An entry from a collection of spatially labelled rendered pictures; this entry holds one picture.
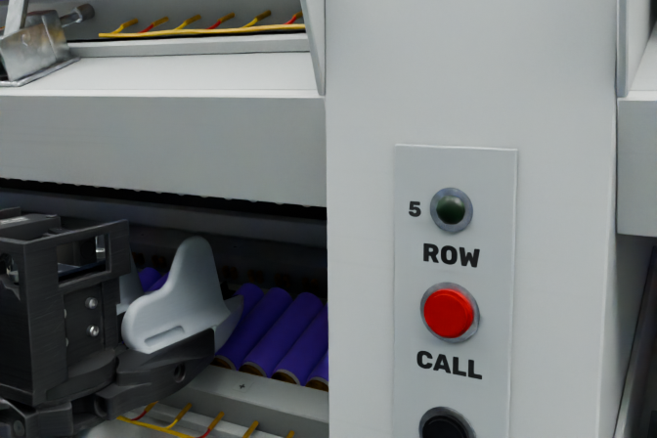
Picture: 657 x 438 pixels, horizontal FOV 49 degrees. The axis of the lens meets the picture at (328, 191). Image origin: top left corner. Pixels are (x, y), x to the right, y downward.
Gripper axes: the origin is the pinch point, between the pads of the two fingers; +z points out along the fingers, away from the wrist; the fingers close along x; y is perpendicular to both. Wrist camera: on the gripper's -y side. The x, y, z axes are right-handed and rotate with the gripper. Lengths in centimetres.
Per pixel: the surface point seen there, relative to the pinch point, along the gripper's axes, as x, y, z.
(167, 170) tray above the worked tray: -4.7, 9.2, -7.4
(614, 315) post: -22.3, 5.2, -6.1
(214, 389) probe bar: -3.8, -2.2, -3.7
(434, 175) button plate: -17.0, 9.8, -8.7
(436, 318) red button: -17.3, 5.2, -9.1
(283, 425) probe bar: -7.7, -3.2, -3.6
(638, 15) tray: -22.6, 14.7, -7.0
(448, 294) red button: -17.6, 6.1, -9.0
